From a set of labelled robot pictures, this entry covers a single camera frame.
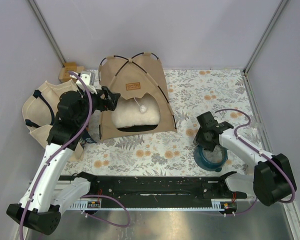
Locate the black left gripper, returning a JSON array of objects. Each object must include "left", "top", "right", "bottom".
[{"left": 76, "top": 85, "right": 121, "bottom": 126}]

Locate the clear plastic bottle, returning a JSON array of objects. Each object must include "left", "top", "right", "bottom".
[{"left": 250, "top": 120, "right": 263, "bottom": 144}]

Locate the beige fabric pet tent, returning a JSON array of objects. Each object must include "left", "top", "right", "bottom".
[{"left": 98, "top": 51, "right": 178, "bottom": 142}]

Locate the white fluffy pillow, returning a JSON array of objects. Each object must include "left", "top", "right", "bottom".
[{"left": 111, "top": 94, "right": 161, "bottom": 129}]

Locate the black tent pole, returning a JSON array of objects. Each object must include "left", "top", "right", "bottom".
[
  {"left": 99, "top": 54, "right": 177, "bottom": 141},
  {"left": 101, "top": 51, "right": 177, "bottom": 131}
]

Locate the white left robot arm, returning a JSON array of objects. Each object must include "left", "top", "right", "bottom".
[{"left": 6, "top": 86, "right": 121, "bottom": 235}]

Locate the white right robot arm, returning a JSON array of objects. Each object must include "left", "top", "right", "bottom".
[{"left": 193, "top": 111, "right": 297, "bottom": 206}]

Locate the cardboard box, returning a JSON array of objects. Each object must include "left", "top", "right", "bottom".
[{"left": 58, "top": 62, "right": 85, "bottom": 83}]

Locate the cream canvas tote bag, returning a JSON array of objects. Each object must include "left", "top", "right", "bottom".
[{"left": 22, "top": 81, "right": 79, "bottom": 148}]

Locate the floral patterned mat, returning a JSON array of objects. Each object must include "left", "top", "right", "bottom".
[{"left": 62, "top": 69, "right": 263, "bottom": 176}]

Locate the white pompom toy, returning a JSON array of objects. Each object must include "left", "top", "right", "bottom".
[{"left": 139, "top": 105, "right": 147, "bottom": 114}]

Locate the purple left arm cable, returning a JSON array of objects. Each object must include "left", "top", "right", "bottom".
[{"left": 18, "top": 70, "right": 131, "bottom": 240}]

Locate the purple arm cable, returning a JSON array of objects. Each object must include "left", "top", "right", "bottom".
[
  {"left": 18, "top": 70, "right": 131, "bottom": 240},
  {"left": 213, "top": 108, "right": 298, "bottom": 217}
]

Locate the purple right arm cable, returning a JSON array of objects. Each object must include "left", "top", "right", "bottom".
[{"left": 213, "top": 108, "right": 298, "bottom": 217}]

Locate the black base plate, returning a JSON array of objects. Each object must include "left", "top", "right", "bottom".
[{"left": 68, "top": 172, "right": 247, "bottom": 210}]

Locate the aluminium frame post left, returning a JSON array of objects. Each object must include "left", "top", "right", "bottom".
[{"left": 26, "top": 0, "right": 66, "bottom": 67}]

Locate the aluminium frame post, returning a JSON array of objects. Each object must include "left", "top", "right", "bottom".
[
  {"left": 242, "top": 0, "right": 290, "bottom": 76},
  {"left": 26, "top": 0, "right": 66, "bottom": 67}
]

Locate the white slotted cable duct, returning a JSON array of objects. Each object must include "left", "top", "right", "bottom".
[{"left": 68, "top": 199, "right": 102, "bottom": 211}]

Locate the aluminium frame post right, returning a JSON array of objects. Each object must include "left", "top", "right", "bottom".
[{"left": 242, "top": 0, "right": 290, "bottom": 76}]

